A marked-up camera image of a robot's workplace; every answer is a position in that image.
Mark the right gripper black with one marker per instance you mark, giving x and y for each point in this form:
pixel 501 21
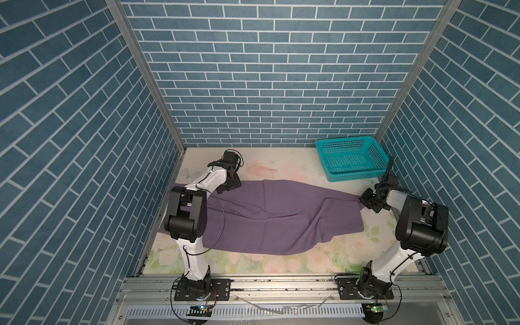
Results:
pixel 363 198

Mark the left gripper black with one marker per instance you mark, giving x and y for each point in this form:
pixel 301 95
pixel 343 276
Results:
pixel 236 183

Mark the purple trousers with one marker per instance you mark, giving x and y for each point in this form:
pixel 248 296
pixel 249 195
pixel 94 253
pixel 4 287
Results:
pixel 279 217

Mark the teal plastic basket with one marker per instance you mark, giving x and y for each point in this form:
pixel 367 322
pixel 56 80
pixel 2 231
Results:
pixel 347 159

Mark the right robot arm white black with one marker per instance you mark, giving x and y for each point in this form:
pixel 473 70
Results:
pixel 421 231

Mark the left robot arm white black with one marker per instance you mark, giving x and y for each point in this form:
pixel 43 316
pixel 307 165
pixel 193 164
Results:
pixel 186 215

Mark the right circuit board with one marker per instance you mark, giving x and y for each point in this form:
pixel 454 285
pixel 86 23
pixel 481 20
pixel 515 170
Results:
pixel 372 310

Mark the circuit board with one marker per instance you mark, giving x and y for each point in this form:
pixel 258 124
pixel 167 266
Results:
pixel 199 311
pixel 372 310

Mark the left circuit board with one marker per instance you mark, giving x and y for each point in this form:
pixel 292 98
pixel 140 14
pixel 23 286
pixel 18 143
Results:
pixel 199 311

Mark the white vent grille strip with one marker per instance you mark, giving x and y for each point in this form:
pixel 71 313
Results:
pixel 248 312

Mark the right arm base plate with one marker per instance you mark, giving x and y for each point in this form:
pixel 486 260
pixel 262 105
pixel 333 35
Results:
pixel 357 288

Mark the aluminium front rail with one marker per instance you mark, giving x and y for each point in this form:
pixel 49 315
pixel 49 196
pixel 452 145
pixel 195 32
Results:
pixel 152 290

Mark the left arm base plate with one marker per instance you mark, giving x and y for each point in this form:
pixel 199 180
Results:
pixel 213 289

